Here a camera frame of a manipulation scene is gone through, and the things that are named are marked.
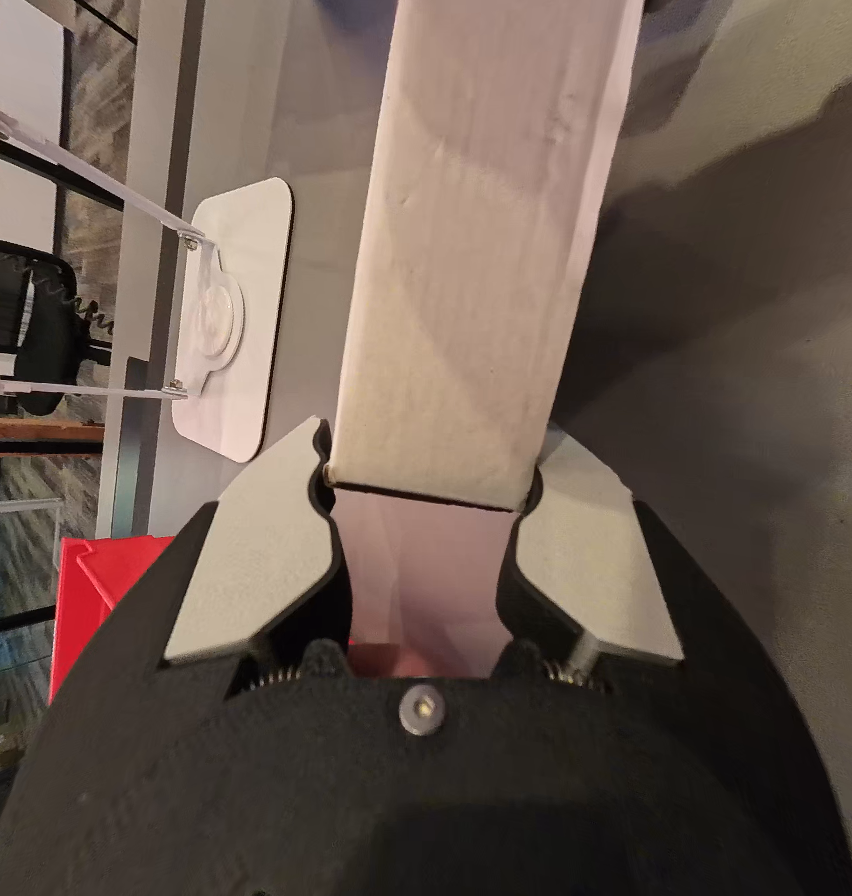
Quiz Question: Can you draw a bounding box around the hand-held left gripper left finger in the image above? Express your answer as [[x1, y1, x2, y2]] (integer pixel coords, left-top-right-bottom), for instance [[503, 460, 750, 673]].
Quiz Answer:
[[162, 418, 354, 683]]

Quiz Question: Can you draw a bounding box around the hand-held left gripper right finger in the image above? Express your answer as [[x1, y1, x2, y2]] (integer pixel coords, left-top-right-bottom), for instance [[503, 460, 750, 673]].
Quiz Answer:
[[498, 429, 685, 683]]

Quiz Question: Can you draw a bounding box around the white cardboard box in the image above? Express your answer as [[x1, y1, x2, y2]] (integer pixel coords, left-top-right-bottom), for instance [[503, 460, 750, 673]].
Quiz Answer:
[[325, 0, 645, 680]]

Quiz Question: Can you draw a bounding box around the red plastic bin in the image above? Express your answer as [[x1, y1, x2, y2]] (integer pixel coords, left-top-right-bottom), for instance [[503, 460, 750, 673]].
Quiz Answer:
[[48, 535, 183, 705]]

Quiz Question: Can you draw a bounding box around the white mounting plate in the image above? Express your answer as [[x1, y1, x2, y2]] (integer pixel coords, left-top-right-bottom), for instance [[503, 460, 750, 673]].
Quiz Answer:
[[170, 178, 294, 463]]

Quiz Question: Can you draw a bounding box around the wooden shelf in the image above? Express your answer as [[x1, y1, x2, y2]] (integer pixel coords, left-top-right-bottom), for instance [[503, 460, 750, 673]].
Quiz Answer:
[[0, 416, 106, 460]]

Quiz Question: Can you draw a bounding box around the black office chair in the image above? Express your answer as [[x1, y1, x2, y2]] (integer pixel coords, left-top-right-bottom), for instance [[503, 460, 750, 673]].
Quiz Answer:
[[0, 237, 113, 415]]

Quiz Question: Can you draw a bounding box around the clear plastic mount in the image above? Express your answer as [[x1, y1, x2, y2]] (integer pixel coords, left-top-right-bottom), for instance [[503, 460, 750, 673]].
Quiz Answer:
[[176, 231, 246, 401]]

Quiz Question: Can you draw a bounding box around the black coiled cable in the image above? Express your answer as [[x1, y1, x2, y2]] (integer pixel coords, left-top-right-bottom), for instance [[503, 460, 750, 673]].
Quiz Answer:
[[32, 274, 117, 340]]

